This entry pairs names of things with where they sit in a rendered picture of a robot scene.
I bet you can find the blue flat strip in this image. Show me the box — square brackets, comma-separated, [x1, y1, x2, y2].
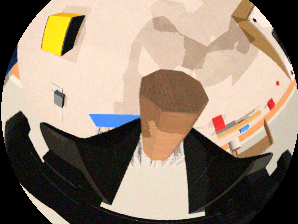
[88, 113, 141, 128]

